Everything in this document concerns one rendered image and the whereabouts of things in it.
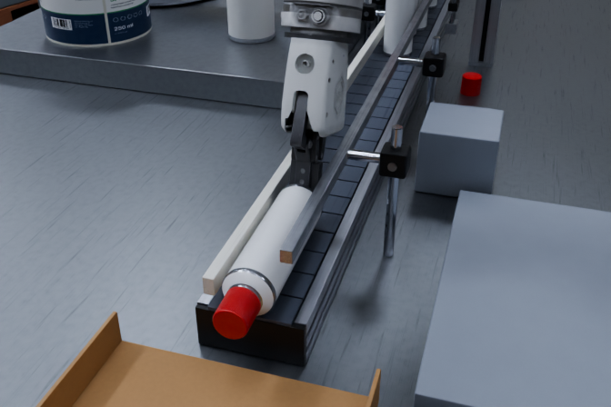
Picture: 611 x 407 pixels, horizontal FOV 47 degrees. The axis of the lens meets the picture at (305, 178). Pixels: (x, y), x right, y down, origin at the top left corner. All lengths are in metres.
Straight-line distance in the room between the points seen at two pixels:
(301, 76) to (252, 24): 0.61
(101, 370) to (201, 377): 0.09
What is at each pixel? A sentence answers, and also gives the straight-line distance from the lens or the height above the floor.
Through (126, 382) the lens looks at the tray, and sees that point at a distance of 0.69.
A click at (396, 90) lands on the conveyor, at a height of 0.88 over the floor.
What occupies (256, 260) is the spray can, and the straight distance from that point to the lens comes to 0.65.
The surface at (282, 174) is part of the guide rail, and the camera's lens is 0.81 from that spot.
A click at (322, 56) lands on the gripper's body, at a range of 0.71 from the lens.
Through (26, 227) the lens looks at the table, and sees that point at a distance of 0.93.
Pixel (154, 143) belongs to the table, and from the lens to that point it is 1.09.
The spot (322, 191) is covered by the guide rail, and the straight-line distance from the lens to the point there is 0.69.
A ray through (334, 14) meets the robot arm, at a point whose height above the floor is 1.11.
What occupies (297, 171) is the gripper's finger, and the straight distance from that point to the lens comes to 0.76.
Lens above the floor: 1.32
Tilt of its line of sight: 30 degrees down
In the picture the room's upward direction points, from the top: straight up
